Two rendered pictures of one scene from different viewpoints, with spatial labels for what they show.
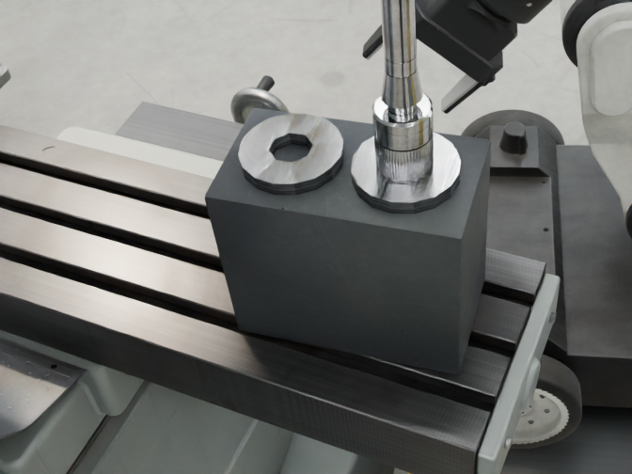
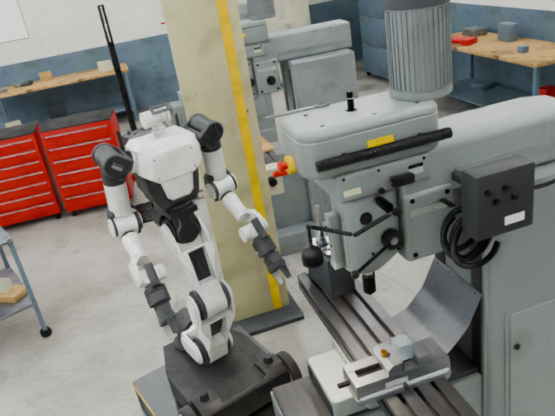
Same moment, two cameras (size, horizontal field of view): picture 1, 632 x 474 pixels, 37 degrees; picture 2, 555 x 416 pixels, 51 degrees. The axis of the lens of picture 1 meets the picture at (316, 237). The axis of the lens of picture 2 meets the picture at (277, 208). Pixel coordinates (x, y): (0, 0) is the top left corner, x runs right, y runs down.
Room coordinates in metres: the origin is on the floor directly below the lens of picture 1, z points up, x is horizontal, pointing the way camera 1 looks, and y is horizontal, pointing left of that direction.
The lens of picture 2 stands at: (2.25, 1.41, 2.42)
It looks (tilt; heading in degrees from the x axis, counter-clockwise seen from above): 25 degrees down; 226
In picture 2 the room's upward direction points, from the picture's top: 10 degrees counter-clockwise
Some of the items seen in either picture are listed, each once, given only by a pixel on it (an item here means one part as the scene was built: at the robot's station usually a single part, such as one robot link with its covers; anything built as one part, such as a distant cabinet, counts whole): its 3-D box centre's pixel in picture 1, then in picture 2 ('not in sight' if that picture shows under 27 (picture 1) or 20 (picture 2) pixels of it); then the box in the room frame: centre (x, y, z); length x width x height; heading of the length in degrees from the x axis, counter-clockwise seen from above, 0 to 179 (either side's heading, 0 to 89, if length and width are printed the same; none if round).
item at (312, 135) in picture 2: not in sight; (358, 132); (0.79, 0.34, 1.81); 0.47 x 0.26 x 0.16; 149
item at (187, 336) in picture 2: not in sight; (207, 341); (0.94, -0.58, 0.68); 0.21 x 0.20 x 0.13; 76
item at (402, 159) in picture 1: (403, 140); (320, 235); (0.56, -0.08, 1.21); 0.05 x 0.05 x 0.05
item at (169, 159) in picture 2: not in sight; (162, 163); (0.95, -0.57, 1.63); 0.34 x 0.30 x 0.36; 166
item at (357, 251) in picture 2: not in sight; (364, 225); (0.80, 0.34, 1.47); 0.21 x 0.19 x 0.32; 59
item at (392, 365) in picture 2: not in sight; (387, 358); (0.97, 0.51, 1.08); 0.12 x 0.06 x 0.04; 59
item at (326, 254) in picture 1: (355, 236); (329, 264); (0.58, -0.04, 1.09); 0.22 x 0.12 x 0.20; 66
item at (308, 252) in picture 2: not in sight; (311, 253); (1.05, 0.30, 1.48); 0.07 x 0.07 x 0.06
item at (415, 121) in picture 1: (402, 110); not in sight; (0.56, -0.08, 1.24); 0.05 x 0.05 x 0.01
